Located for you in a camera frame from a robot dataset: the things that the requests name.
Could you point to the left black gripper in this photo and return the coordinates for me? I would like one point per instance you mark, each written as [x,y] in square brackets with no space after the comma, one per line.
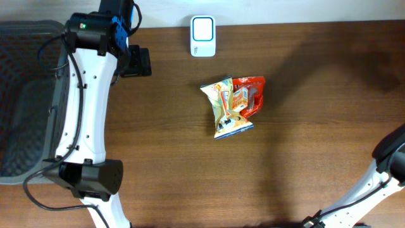
[139,61]

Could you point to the yellow snack bag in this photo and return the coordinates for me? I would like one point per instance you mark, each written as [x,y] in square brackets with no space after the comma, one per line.
[227,121]

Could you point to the orange Kleenex tissue pack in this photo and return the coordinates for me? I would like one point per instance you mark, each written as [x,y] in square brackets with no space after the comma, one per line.
[240,99]

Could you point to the red candy packet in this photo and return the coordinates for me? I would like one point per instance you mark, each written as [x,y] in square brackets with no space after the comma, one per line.
[255,86]

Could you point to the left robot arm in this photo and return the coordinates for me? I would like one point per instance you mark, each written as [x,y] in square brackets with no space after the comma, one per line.
[98,53]

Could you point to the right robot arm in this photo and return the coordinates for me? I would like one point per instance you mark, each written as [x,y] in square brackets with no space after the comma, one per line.
[384,177]

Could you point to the white barcode scanner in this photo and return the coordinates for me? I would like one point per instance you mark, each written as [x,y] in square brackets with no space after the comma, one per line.
[202,36]

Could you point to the grey plastic mesh basket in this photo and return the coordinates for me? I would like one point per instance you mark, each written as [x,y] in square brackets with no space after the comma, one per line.
[34,92]

